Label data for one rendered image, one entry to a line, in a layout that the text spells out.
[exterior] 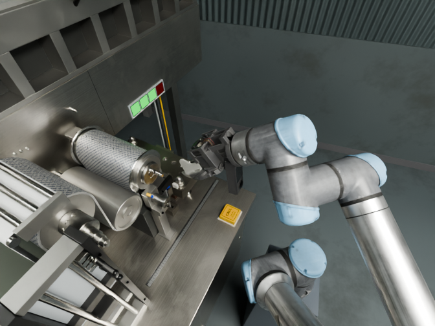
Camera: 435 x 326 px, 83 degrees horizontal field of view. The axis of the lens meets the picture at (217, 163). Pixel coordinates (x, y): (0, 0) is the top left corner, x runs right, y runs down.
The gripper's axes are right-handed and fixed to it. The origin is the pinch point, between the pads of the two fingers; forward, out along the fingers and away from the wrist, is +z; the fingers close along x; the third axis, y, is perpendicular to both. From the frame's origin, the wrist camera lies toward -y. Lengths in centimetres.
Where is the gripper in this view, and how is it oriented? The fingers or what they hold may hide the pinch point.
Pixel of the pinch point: (191, 168)
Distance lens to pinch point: 68.1
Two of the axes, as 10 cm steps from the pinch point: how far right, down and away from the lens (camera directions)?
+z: -6.8, 1.4, 7.2
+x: -4.7, 6.7, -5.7
